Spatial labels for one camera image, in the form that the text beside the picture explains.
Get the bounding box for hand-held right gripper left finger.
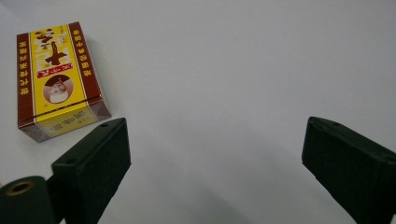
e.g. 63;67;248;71
46;117;132;224

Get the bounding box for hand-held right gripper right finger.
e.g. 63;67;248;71
301;116;396;224

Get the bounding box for yellow and red box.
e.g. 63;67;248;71
16;21;113;144

